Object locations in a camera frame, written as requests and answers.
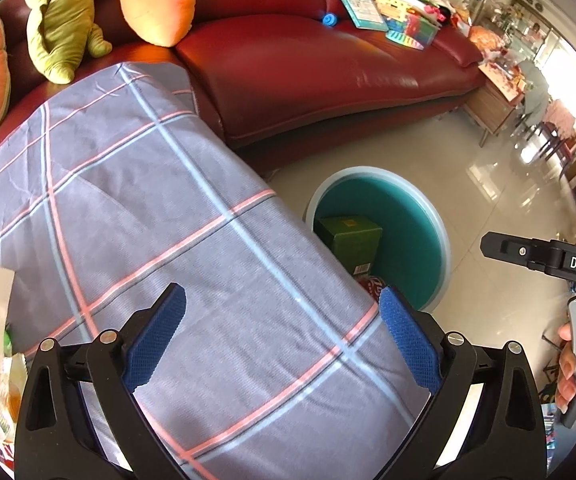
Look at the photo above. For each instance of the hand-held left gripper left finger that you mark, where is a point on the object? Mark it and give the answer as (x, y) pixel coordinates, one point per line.
(160, 340)

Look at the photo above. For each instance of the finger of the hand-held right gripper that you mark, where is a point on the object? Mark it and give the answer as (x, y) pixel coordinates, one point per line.
(518, 252)

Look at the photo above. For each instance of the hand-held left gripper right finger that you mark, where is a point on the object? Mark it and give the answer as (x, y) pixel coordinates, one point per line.
(408, 340)

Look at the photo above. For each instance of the teal round trash bin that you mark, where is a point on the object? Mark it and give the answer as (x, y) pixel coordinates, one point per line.
(408, 240)

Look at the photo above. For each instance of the red snack packet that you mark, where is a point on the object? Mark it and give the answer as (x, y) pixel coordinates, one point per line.
(374, 285)

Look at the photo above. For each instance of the green cardboard box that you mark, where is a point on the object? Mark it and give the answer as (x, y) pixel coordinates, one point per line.
(350, 242)

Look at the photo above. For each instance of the dark wooden chair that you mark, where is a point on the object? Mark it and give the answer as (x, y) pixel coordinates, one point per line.
(550, 130)

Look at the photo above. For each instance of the grey plaid blanket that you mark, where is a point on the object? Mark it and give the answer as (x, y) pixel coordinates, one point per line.
(142, 210)

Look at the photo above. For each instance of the wooden side table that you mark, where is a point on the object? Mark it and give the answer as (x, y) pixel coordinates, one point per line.
(488, 105)

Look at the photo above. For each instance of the orange bag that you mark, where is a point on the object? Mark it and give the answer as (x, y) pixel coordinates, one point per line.
(483, 37)

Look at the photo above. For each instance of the rainbow plastic toy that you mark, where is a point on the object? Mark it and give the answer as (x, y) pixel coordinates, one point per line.
(410, 35)

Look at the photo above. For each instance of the pile of colourful toys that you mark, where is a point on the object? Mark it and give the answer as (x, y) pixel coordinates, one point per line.
(418, 2)

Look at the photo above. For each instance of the red leather sofa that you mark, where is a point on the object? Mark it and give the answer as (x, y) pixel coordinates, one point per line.
(293, 70)

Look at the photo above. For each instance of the teal picture book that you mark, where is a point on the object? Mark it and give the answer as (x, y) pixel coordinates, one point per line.
(360, 7)

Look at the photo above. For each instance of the small blue toy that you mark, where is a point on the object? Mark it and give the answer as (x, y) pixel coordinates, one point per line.
(329, 18)

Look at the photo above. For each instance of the green plush toy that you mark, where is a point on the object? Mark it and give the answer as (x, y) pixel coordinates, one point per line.
(57, 25)

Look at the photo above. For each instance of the orange carrot plush toy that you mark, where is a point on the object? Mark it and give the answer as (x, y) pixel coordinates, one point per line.
(157, 0)

